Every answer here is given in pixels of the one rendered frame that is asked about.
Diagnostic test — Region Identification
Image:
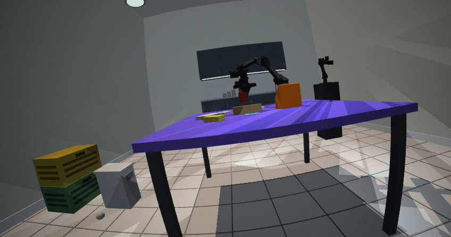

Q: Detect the tan wooden flat bar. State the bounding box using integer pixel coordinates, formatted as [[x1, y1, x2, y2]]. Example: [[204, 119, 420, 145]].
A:
[[232, 103, 262, 115]]

